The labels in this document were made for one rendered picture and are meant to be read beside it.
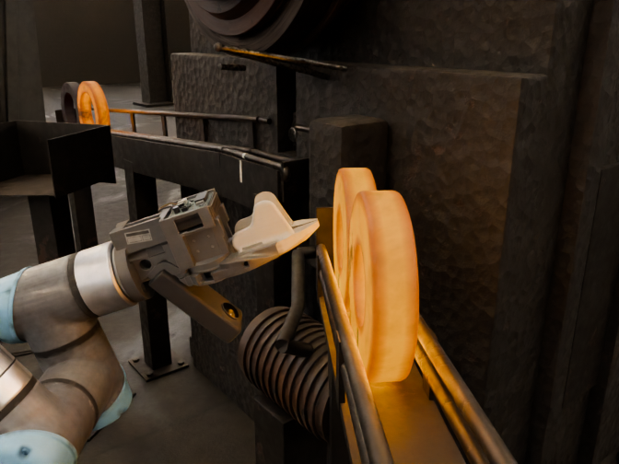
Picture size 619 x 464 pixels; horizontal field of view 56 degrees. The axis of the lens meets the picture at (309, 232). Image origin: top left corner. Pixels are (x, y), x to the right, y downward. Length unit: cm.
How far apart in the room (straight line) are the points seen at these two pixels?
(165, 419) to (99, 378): 91
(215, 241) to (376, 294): 25
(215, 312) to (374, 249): 28
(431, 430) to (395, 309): 9
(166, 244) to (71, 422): 19
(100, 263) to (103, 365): 12
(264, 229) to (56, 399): 26
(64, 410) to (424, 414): 34
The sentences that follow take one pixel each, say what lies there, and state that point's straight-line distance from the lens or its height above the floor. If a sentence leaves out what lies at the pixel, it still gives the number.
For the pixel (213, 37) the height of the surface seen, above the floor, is 91.
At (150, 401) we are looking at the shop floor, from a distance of 165.
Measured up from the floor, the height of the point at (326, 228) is 69.
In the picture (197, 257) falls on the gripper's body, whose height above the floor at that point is 70.
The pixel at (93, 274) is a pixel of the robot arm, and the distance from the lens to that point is 64.
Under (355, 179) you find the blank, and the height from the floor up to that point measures 78.
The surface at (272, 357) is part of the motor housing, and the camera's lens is 81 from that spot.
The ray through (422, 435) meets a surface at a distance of 44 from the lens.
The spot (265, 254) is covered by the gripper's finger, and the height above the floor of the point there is 70.
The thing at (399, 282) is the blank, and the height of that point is 76.
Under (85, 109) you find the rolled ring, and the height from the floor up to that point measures 70.
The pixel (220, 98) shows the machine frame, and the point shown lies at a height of 79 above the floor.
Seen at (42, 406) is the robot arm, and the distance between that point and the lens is 60.
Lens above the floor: 92
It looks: 19 degrees down
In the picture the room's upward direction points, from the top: straight up
